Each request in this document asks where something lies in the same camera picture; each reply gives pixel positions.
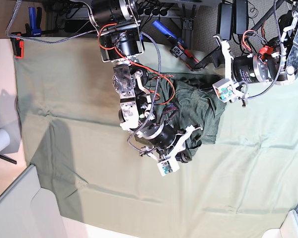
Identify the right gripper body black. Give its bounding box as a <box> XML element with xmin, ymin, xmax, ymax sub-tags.
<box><xmin>176</xmin><ymin>142</ymin><xmax>192</xmax><ymax>164</ymax></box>

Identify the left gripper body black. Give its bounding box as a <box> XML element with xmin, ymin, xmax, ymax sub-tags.
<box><xmin>191</xmin><ymin>48</ymin><xmax>224</xmax><ymax>71</ymax></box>

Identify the green grey T-shirt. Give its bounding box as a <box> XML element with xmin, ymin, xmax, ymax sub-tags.
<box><xmin>158</xmin><ymin>73</ymin><xmax>226</xmax><ymax>158</ymax></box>

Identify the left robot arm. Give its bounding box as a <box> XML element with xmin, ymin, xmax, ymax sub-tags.
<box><xmin>191</xmin><ymin>0</ymin><xmax>298</xmax><ymax>88</ymax></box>

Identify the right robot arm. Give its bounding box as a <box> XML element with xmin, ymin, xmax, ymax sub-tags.
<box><xmin>79</xmin><ymin>0</ymin><xmax>194</xmax><ymax>164</ymax></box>

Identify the blue orange clamp on table edge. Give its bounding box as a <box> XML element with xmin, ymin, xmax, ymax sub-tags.
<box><xmin>152</xmin><ymin>20</ymin><xmax>199</xmax><ymax>71</ymax></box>

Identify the black power adapter right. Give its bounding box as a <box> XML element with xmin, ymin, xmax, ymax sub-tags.
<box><xmin>217</xmin><ymin>3</ymin><xmax>233</xmax><ymax>41</ymax></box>

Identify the black power adapter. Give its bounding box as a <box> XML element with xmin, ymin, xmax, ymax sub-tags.
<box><xmin>217</xmin><ymin>3</ymin><xmax>233</xmax><ymax>41</ymax></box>
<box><xmin>233</xmin><ymin>0</ymin><xmax>249</xmax><ymax>35</ymax></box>

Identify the light green table cloth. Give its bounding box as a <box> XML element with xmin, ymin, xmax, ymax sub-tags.
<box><xmin>14</xmin><ymin>38</ymin><xmax>298</xmax><ymax>238</ymax></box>

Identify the black power brick left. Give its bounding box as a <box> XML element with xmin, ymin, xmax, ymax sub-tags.
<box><xmin>64</xmin><ymin>19</ymin><xmax>94</xmax><ymax>34</ymax></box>

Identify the blue orange bar clamp left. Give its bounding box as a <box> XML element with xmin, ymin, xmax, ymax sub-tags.
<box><xmin>10</xmin><ymin>7</ymin><xmax>58</xmax><ymax>59</ymax></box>

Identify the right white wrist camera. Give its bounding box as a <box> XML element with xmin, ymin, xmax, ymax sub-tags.
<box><xmin>139</xmin><ymin>124</ymin><xmax>203</xmax><ymax>177</ymax></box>

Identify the aluminium frame leg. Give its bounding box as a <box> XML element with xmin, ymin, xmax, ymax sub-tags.
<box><xmin>178</xmin><ymin>3</ymin><xmax>197</xmax><ymax>49</ymax></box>

